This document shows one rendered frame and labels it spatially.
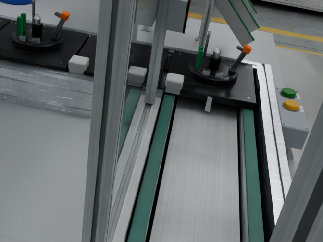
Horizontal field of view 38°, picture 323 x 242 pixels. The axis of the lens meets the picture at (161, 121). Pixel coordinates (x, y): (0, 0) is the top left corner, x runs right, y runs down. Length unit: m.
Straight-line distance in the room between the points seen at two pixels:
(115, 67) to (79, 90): 0.76
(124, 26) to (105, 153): 0.15
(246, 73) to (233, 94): 0.15
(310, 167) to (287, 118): 1.06
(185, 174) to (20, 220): 0.35
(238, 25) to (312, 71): 0.43
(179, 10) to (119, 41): 0.55
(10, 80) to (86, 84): 0.20
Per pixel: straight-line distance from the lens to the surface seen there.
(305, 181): 0.16
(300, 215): 0.16
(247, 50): 1.28
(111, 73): 0.47
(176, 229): 0.88
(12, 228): 0.94
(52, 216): 0.96
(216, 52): 1.28
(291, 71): 1.76
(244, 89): 1.29
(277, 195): 0.95
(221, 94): 1.23
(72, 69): 1.25
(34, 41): 1.32
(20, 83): 1.26
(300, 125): 1.21
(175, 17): 1.00
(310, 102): 1.58
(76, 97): 1.23
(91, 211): 0.58
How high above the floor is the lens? 1.53
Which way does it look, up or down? 32 degrees down
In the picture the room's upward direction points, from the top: 10 degrees clockwise
